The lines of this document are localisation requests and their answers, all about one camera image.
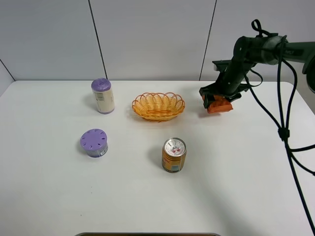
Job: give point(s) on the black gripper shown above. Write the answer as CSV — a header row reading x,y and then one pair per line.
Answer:
x,y
227,84

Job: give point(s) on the orange waffle slice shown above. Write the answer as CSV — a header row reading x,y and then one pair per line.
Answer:
x,y
219,106

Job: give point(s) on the dark green robot arm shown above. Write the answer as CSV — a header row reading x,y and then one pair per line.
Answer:
x,y
247,53

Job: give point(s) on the orange woven wicker basket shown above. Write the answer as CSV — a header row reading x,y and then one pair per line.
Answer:
x,y
158,106

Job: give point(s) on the gold beverage can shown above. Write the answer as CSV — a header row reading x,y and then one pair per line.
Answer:
x,y
174,153

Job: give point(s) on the tall purple lidded canister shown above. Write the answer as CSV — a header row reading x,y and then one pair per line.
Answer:
x,y
103,93

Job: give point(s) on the short purple lidded container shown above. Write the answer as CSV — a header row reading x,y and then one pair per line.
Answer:
x,y
94,143

